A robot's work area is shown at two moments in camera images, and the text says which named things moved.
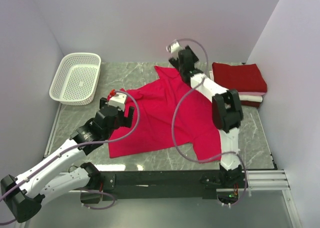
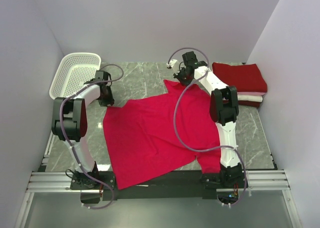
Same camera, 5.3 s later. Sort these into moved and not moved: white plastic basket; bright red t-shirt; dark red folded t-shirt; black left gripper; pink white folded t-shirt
Moved: bright red t-shirt; black left gripper
Not moved: white plastic basket; pink white folded t-shirt; dark red folded t-shirt
